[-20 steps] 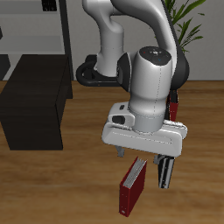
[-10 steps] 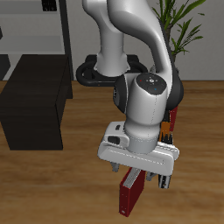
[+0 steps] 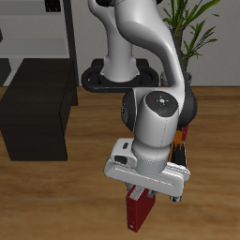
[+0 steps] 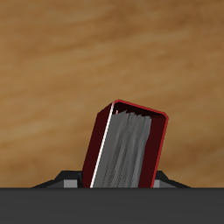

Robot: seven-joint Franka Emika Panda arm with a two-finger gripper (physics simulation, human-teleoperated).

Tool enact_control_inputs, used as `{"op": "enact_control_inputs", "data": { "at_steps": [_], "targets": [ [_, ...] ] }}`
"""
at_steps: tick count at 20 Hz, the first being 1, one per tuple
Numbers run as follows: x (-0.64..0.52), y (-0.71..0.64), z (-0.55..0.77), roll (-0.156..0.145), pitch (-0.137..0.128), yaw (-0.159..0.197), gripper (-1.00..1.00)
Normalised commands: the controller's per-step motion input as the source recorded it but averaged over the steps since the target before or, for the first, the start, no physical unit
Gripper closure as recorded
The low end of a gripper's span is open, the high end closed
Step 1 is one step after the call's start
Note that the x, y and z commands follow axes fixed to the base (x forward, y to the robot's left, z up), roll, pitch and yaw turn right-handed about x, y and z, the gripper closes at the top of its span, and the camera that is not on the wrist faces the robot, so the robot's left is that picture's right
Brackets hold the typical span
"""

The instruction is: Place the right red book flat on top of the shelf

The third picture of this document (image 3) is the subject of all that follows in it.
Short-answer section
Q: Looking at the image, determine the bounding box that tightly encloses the red book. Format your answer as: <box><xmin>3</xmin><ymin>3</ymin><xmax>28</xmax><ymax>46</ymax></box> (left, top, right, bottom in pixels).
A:
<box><xmin>181</xmin><ymin>124</ymin><xmax>189</xmax><ymax>142</ymax></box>
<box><xmin>126</xmin><ymin>184</ymin><xmax>157</xmax><ymax>233</ymax></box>

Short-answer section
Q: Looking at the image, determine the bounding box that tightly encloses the black book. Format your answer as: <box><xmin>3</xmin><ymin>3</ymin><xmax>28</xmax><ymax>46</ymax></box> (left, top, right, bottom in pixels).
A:
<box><xmin>169</xmin><ymin>140</ymin><xmax>188</xmax><ymax>170</ymax></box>

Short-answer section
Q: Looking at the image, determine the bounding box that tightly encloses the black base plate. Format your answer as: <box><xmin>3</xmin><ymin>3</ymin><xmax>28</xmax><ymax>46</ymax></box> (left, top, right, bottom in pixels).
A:
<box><xmin>81</xmin><ymin>58</ymin><xmax>160</xmax><ymax>94</ymax></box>

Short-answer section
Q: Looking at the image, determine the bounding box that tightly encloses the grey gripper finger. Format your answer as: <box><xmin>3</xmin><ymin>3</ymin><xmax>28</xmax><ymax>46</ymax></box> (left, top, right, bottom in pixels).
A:
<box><xmin>170</xmin><ymin>194</ymin><xmax>183</xmax><ymax>203</ymax></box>
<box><xmin>144</xmin><ymin>187</ymin><xmax>157</xmax><ymax>200</ymax></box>

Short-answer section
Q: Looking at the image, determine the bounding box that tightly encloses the dark wooden cabinet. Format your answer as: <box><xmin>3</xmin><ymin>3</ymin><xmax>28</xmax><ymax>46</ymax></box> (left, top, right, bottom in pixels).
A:
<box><xmin>0</xmin><ymin>58</ymin><xmax>79</xmax><ymax>162</ymax></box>

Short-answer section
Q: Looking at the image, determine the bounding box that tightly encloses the orange book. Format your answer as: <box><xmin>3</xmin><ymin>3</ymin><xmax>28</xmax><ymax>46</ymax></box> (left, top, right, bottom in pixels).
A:
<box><xmin>172</xmin><ymin>128</ymin><xmax>185</xmax><ymax>144</ymax></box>

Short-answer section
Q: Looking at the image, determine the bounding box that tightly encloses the black object on bookshelf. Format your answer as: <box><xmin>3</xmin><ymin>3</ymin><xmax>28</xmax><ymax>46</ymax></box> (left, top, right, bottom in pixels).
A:
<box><xmin>44</xmin><ymin>0</ymin><xmax>62</xmax><ymax>13</ymax></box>

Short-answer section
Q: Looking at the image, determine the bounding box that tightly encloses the pot plant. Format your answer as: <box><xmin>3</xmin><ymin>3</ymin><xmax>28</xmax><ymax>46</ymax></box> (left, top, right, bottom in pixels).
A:
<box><xmin>160</xmin><ymin>0</ymin><xmax>221</xmax><ymax>86</ymax></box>

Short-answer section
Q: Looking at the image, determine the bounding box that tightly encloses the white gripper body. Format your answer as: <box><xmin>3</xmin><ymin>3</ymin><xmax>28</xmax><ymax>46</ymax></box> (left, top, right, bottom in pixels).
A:
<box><xmin>103</xmin><ymin>157</ymin><xmax>191</xmax><ymax>198</ymax></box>

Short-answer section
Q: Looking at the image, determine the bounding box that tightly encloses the white bookshelf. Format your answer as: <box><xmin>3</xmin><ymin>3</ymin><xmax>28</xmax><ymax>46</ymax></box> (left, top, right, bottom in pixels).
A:
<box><xmin>0</xmin><ymin>0</ymin><xmax>80</xmax><ymax>87</ymax></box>

